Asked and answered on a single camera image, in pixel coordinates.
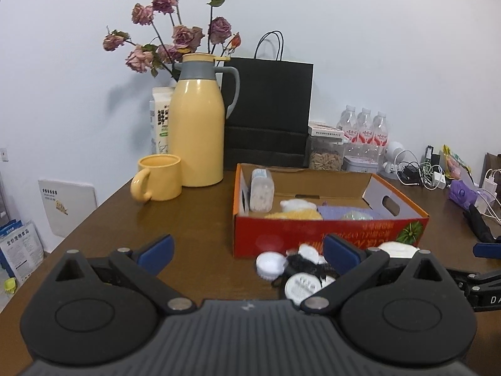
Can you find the clear jar of seeds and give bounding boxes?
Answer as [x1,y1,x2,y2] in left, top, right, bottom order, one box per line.
[309,133,345,172]

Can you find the purple fabric pouch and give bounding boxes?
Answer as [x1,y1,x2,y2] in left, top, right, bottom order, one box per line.
[448,179,480,206]

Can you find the dried pink rose bouquet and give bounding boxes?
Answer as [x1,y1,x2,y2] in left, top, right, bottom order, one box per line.
[103,0,241,78]

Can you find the yellow white plush toy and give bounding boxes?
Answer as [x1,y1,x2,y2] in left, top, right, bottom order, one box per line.
[264,199,324,220]

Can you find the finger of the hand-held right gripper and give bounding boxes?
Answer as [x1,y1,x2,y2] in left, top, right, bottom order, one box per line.
[473,242,501,260]
[445,267,501,288]

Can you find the white robot-shaped gadget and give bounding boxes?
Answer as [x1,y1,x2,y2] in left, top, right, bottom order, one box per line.
[383,141,408,174]

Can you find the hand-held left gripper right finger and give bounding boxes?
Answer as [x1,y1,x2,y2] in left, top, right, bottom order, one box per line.
[299,234,443,316]

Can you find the purple knit pouch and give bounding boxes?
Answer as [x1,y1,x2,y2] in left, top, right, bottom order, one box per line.
[317,204,386,221]

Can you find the yellow ceramic mug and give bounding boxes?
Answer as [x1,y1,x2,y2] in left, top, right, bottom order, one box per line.
[130,154,183,203]

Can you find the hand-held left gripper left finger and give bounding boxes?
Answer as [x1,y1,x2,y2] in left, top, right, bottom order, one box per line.
[55,234,196,315]

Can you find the white plastic lid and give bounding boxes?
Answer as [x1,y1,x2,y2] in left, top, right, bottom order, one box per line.
[378,242,419,259]
[256,251,287,281]
[298,243,325,265]

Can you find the dark folded umbrella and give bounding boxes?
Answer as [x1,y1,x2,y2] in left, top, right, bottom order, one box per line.
[464,204,501,244]

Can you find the round tin white label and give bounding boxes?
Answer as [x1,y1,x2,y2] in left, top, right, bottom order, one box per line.
[284,272,320,307]

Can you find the white flat carton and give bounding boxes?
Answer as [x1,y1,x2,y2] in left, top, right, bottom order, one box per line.
[308,122,350,140]

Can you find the black braided cable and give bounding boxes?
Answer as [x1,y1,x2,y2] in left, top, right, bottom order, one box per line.
[284,253,338,283]

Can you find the brown paper bag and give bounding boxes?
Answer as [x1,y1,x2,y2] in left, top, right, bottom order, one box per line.
[484,153,501,183]

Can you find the blue white packets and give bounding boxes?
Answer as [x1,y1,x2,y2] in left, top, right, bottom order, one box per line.
[0,219,44,287]

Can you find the white milk carton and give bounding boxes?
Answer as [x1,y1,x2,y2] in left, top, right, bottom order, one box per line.
[149,87,175,156]

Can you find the colourful snack packet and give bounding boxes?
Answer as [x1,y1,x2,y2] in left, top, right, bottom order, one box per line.
[442,145,473,183]

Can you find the yellow thermos jug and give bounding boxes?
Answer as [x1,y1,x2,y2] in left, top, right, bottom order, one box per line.
[169,54,240,188]

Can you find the orange red cardboard box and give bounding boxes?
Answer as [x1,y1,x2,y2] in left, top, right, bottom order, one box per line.
[234,163,430,258]

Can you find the black paper bag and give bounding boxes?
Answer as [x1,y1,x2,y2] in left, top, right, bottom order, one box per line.
[223,30,314,169]

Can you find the tangle of charger cables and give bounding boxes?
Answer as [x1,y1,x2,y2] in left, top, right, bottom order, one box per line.
[395,151,447,191]

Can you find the white chargers with cables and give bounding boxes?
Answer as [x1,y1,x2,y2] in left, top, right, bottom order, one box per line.
[475,168,501,221]

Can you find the clear cotton swab container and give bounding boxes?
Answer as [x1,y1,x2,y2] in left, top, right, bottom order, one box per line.
[249,168,275,214]

